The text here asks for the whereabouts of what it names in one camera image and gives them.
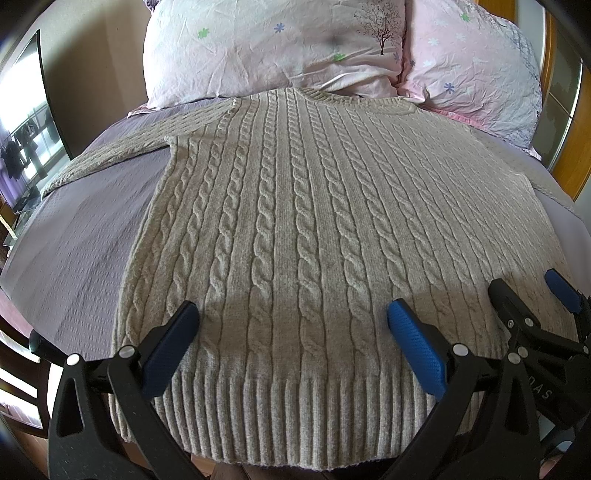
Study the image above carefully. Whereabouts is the floral pink pillow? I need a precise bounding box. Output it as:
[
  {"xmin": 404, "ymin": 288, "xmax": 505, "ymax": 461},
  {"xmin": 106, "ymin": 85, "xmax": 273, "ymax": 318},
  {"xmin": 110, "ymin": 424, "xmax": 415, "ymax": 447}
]
[
  {"xmin": 397, "ymin": 1, "xmax": 543, "ymax": 152},
  {"xmin": 143, "ymin": 0, "xmax": 406, "ymax": 110}
]

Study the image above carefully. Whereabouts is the lavender bed sheet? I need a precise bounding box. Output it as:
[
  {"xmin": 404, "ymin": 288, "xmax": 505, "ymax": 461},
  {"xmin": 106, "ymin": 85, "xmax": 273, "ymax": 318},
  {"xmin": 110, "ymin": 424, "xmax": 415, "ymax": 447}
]
[{"xmin": 1, "ymin": 99, "xmax": 590, "ymax": 360}]

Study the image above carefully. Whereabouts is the beige cable knit sweater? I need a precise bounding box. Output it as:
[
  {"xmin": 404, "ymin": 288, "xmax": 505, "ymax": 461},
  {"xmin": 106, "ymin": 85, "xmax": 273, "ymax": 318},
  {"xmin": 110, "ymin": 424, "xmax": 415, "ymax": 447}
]
[{"xmin": 49, "ymin": 89, "xmax": 576, "ymax": 470}]

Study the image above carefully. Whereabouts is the black television screen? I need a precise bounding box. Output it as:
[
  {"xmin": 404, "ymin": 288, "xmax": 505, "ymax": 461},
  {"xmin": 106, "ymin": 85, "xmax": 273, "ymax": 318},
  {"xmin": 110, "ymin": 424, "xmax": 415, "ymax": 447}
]
[{"xmin": 1, "ymin": 32, "xmax": 71, "ymax": 214}]

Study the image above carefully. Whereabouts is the left floral pink pillow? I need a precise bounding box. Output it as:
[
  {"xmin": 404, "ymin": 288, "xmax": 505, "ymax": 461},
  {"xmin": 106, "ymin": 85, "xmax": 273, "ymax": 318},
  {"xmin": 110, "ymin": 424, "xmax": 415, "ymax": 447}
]
[{"xmin": 143, "ymin": 0, "xmax": 406, "ymax": 110}]

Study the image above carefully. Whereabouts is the right floral pink pillow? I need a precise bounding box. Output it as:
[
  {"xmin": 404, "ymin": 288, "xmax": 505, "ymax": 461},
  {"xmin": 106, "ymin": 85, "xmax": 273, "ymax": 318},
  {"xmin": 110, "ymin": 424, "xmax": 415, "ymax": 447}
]
[{"xmin": 397, "ymin": 1, "xmax": 543, "ymax": 152}]

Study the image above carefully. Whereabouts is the wooden headboard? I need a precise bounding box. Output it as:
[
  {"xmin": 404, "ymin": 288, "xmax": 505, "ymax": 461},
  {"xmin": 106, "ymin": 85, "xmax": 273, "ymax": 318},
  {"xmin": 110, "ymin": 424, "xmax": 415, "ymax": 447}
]
[{"xmin": 479, "ymin": 1, "xmax": 590, "ymax": 200}]

